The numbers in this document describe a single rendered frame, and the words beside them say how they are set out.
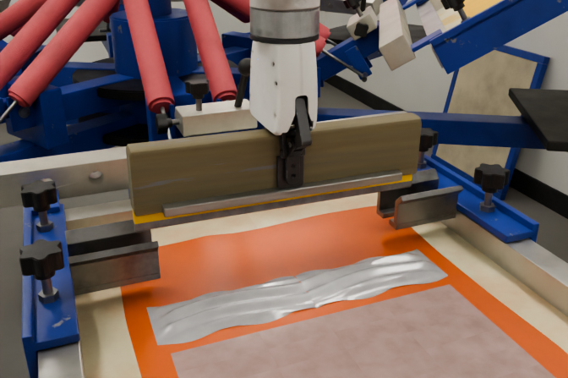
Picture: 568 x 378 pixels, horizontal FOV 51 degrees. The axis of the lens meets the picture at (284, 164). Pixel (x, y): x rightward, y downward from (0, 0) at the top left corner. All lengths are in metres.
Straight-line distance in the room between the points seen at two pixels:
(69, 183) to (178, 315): 0.31
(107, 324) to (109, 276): 0.05
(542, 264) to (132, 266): 0.48
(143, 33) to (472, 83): 2.54
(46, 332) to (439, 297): 0.43
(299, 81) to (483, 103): 2.83
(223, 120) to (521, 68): 2.44
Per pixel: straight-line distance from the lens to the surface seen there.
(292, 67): 0.63
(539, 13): 1.14
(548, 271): 0.76
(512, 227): 0.82
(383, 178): 0.75
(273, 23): 0.63
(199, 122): 0.97
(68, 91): 1.37
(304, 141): 0.63
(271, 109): 0.65
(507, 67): 3.33
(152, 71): 1.16
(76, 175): 0.91
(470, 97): 3.51
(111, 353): 0.67
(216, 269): 0.78
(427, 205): 0.84
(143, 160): 0.65
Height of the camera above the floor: 1.37
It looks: 23 degrees down
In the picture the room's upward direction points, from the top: straight up
